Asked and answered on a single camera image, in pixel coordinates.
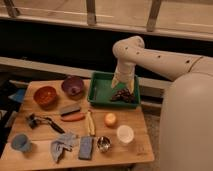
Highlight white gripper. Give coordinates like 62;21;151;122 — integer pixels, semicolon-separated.
111;62;135;93

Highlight blue sponge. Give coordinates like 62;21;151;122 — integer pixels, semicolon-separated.
78;136;93;160

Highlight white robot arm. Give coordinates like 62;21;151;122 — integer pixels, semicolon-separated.
112;36;213;171

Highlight white plastic cup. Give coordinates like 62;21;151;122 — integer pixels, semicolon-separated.
116;125;134;145

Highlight metal cup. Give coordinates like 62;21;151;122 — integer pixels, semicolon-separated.
97;136;111;153

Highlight blue plastic cup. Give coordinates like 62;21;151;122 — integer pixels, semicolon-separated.
11;134;31;152

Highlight dark grape bunch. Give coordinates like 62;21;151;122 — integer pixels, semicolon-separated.
111;88;134;103

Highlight green plastic tray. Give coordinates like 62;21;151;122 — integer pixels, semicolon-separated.
87;72;140;109

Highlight orange fruit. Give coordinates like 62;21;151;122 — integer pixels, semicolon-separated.
104;113;117;127

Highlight purple bowl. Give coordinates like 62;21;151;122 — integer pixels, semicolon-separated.
61;76;84;96

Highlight yellow banana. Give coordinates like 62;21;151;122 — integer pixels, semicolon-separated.
86;110;96;136

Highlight orange carrot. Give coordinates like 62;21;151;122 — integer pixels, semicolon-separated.
61;113;85;122

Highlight orange bowl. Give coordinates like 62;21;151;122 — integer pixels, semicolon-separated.
33;86;57;107

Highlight blue grey cloth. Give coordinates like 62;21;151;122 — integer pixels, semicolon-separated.
50;132;78;163

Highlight wooden table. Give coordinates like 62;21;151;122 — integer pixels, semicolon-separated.
0;80;154;171

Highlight black can opener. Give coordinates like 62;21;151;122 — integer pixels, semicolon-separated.
26;114;64;134

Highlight blue object left of table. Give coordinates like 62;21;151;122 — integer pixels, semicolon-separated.
9;88;26;103

